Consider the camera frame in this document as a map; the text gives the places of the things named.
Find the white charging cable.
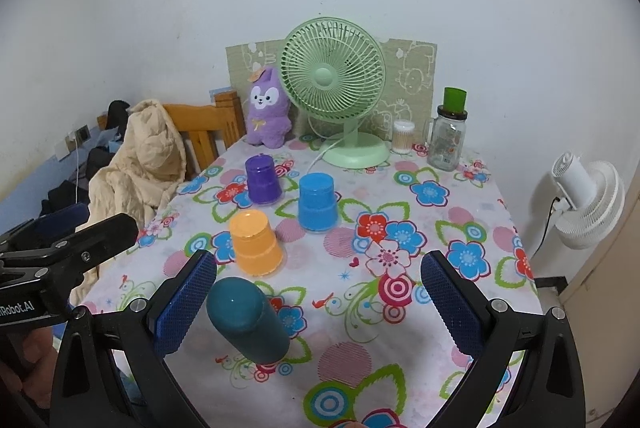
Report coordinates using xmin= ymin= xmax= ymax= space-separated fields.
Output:
xmin=71 ymin=135 xmax=85 ymax=206

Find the wooden chair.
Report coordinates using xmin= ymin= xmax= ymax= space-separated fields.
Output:
xmin=97 ymin=89 xmax=246 ymax=174

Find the purple plush toy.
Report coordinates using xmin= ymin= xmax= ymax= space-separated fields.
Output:
xmin=245 ymin=66 xmax=293 ymax=148

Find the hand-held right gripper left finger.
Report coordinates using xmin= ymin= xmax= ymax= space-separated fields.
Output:
xmin=50 ymin=249 xmax=218 ymax=428

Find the dark clothes pile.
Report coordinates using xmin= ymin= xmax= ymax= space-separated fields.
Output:
xmin=40 ymin=147 xmax=108 ymax=219

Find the beige blanket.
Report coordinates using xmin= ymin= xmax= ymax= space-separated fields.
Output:
xmin=70 ymin=98 xmax=187 ymax=309

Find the cotton swab container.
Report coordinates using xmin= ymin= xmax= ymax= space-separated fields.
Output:
xmin=391 ymin=119 xmax=417 ymax=155

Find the black power cable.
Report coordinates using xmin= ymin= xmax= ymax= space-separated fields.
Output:
xmin=527 ymin=195 xmax=568 ymax=259

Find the white fan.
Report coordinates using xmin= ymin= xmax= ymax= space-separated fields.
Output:
xmin=550 ymin=151 xmax=626 ymax=250

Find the clear glass jar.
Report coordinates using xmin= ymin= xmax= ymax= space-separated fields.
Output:
xmin=426 ymin=105 xmax=469 ymax=171

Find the purple cup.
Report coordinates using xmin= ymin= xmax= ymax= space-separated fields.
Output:
xmin=244 ymin=153 xmax=283 ymax=204

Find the green desk fan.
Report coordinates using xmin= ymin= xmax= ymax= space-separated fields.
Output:
xmin=280 ymin=16 xmax=391 ymax=169

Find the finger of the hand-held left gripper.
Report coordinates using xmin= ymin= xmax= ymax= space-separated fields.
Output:
xmin=0 ymin=213 xmax=139 ymax=281

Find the small green cup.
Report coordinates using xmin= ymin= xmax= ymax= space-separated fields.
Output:
xmin=442 ymin=87 xmax=469 ymax=113

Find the person's left hand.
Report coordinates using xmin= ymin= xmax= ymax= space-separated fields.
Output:
xmin=0 ymin=327 xmax=60 ymax=411

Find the green patterned board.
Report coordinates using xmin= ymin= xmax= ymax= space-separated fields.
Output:
xmin=225 ymin=39 xmax=437 ymax=149

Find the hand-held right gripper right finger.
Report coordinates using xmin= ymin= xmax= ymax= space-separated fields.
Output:
xmin=420 ymin=251 xmax=586 ymax=428

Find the wall socket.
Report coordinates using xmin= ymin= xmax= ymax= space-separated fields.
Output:
xmin=66 ymin=124 xmax=92 ymax=146

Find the black bag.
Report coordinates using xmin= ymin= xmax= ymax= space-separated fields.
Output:
xmin=106 ymin=100 xmax=132 ymax=130

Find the orange cup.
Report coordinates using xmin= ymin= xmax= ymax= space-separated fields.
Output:
xmin=229 ymin=209 xmax=285 ymax=277

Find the floral tablecloth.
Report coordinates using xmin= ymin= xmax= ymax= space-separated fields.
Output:
xmin=70 ymin=135 xmax=543 ymax=428

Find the green fan cable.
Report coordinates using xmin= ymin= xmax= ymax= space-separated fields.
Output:
xmin=305 ymin=111 xmax=351 ymax=176

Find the blue cup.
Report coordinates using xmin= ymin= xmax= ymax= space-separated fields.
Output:
xmin=298 ymin=173 xmax=339 ymax=233

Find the teal cup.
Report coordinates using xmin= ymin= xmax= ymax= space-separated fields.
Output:
xmin=206 ymin=277 xmax=291 ymax=365

